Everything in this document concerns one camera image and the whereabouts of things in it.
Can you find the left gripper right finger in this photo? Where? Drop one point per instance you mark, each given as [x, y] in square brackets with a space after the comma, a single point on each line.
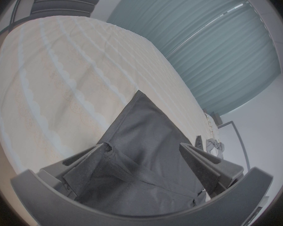
[202, 168]

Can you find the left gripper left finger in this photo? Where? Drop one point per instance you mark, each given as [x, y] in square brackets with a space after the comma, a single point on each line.
[82, 166]

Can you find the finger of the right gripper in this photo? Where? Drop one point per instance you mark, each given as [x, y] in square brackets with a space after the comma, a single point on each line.
[198, 143]

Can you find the black T-shirt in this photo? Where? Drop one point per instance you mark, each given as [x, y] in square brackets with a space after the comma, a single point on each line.
[146, 138]

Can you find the pile of clothes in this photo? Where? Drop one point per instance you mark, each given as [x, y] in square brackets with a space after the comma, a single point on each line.
[214, 147]

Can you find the bed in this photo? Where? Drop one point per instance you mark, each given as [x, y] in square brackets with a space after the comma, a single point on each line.
[73, 67]

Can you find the white printed pillow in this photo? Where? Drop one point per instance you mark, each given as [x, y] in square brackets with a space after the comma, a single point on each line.
[212, 126]

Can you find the grey bedside table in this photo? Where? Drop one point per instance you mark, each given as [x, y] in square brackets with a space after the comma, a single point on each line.
[214, 116]

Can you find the black chest of drawers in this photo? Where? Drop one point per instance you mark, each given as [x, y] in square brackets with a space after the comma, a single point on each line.
[66, 2]

